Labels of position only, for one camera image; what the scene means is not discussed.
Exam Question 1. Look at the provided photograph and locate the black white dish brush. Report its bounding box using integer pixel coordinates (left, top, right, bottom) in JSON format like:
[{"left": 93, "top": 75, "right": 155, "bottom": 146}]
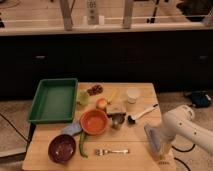
[{"left": 127, "top": 104, "right": 158, "bottom": 124}]

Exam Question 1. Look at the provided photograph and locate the silver fork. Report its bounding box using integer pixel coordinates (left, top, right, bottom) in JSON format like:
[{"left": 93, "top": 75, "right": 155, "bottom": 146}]
[{"left": 94, "top": 149, "right": 130, "bottom": 156}]

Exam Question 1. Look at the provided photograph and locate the brown sponge block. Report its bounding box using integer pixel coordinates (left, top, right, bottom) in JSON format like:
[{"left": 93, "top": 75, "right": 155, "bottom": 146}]
[{"left": 106, "top": 103, "right": 126, "bottom": 115}]

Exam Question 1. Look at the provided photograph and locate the white remote on counter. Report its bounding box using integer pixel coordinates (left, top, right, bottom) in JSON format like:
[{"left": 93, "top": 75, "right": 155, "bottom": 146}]
[{"left": 86, "top": 0, "right": 99, "bottom": 25}]

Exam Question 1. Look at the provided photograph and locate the green plastic tray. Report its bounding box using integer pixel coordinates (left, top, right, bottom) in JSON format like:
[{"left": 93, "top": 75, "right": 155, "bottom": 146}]
[{"left": 28, "top": 78, "right": 78, "bottom": 124}]

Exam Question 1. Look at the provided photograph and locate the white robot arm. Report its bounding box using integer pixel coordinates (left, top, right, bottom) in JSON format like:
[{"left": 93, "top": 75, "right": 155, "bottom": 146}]
[{"left": 157, "top": 105, "right": 213, "bottom": 155}]

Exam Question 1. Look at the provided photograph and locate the light blue cloth piece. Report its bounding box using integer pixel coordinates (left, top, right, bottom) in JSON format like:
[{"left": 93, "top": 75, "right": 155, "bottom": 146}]
[{"left": 61, "top": 122, "right": 82, "bottom": 136}]

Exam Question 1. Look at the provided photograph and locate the blue bag on floor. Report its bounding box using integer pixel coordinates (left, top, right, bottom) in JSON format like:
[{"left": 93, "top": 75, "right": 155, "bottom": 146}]
[{"left": 189, "top": 92, "right": 211, "bottom": 108}]

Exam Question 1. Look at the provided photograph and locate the green chili pepper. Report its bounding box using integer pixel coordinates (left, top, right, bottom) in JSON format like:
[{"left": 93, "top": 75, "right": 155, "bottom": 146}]
[{"left": 79, "top": 131, "right": 88, "bottom": 158}]

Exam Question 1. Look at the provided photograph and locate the purple bowl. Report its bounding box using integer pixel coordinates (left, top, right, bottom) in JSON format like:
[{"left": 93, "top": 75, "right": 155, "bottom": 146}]
[{"left": 48, "top": 134, "right": 76, "bottom": 163}]

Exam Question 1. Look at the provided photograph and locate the red yellow apple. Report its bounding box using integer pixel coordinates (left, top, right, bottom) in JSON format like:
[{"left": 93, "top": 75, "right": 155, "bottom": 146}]
[{"left": 96, "top": 98, "right": 107, "bottom": 110}]

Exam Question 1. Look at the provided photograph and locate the blue towel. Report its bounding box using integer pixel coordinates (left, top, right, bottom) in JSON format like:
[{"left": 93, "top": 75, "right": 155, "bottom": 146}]
[{"left": 144, "top": 124, "right": 161, "bottom": 155}]

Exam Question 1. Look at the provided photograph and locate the white cup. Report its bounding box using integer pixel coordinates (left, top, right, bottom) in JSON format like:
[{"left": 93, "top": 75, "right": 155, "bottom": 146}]
[{"left": 126, "top": 88, "right": 140, "bottom": 104}]

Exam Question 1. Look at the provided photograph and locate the light green small cup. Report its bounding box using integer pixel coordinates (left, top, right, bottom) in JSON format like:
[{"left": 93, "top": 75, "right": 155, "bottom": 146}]
[{"left": 77, "top": 91, "right": 89, "bottom": 106}]

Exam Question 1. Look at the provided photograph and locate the orange bowl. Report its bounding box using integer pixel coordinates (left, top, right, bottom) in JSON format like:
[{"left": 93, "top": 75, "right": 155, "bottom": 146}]
[{"left": 80, "top": 109, "right": 108, "bottom": 135}]

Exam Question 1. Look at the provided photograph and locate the yellow banana toy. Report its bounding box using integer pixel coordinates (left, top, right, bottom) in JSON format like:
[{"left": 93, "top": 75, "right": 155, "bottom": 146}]
[{"left": 107, "top": 90, "right": 117, "bottom": 104}]

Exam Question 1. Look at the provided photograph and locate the black power cable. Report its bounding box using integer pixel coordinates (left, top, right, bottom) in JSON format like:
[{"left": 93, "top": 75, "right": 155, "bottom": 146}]
[{"left": 171, "top": 143, "right": 196, "bottom": 154}]

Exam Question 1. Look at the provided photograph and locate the dark red grapes bunch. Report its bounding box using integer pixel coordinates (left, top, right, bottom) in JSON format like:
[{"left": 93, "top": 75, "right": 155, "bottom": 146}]
[{"left": 87, "top": 84, "right": 103, "bottom": 96}]

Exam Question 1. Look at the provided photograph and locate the small metal cup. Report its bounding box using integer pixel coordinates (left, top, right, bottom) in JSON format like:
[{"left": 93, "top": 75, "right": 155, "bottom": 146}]
[{"left": 112, "top": 114, "right": 125, "bottom": 129}]

